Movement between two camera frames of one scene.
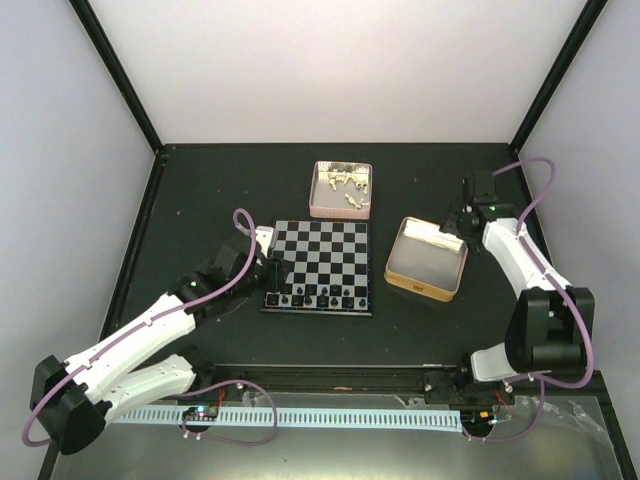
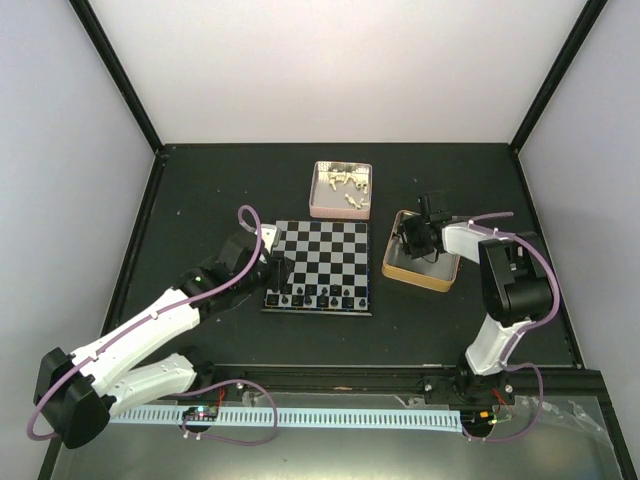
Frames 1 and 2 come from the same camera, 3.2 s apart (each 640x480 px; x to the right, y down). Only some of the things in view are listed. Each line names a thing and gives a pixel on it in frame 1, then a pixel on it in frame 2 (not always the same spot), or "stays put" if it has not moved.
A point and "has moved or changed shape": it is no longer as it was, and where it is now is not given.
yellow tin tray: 426,260 has moved or changed shape
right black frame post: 583,26 stays put
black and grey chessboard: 331,273 stays put
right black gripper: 448,225 -> 406,227
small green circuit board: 198,413 stays put
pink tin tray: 341,190 stays put
